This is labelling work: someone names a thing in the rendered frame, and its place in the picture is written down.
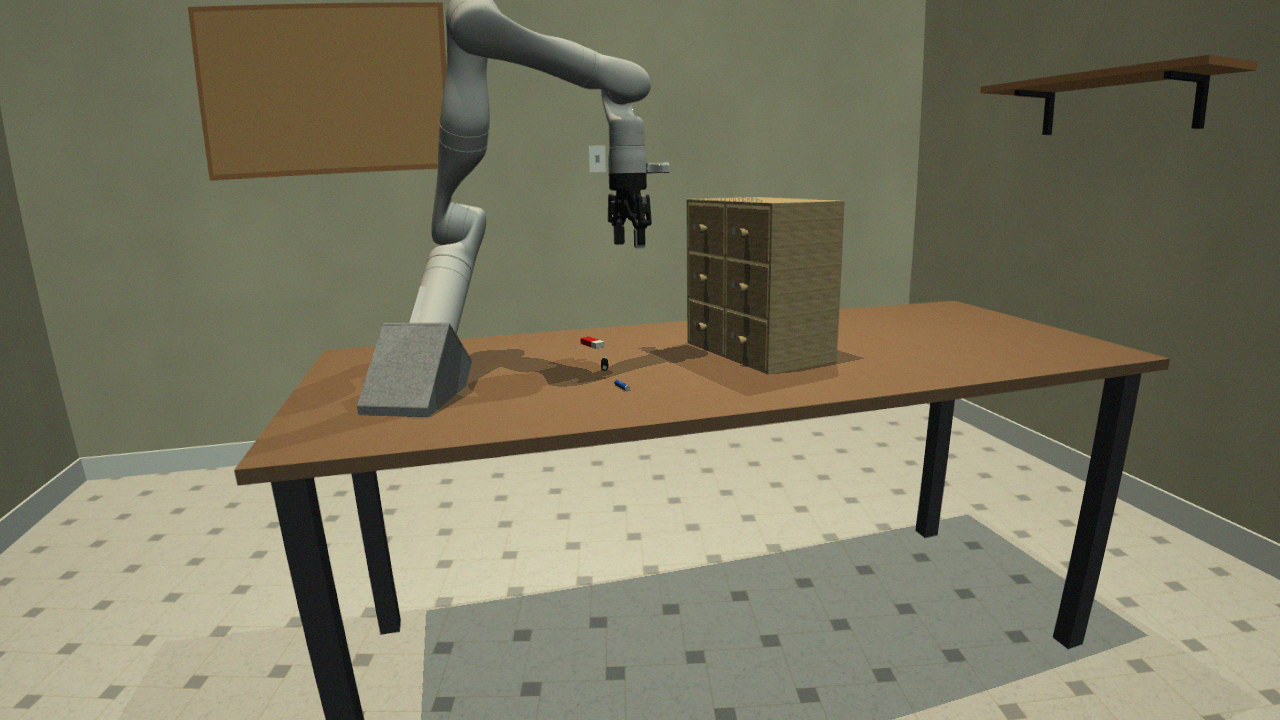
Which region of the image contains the small wooden chest of drawers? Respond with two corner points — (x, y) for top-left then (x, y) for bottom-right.
(687, 197), (845, 374)

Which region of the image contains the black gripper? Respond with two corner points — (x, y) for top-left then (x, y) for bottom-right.
(608, 173), (652, 249)

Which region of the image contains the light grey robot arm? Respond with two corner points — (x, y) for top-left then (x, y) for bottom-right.
(408, 0), (669, 334)

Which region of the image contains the brown wooden drawer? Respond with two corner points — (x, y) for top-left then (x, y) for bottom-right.
(727, 206), (771, 261)
(726, 259), (769, 316)
(689, 300), (724, 354)
(689, 204), (724, 254)
(726, 310), (768, 370)
(689, 252), (724, 305)

